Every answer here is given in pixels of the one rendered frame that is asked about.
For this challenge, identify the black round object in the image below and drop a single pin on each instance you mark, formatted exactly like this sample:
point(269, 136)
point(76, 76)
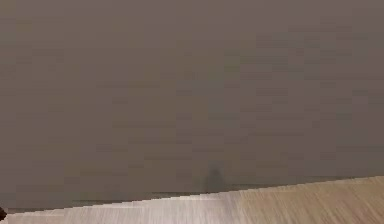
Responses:
point(2, 213)

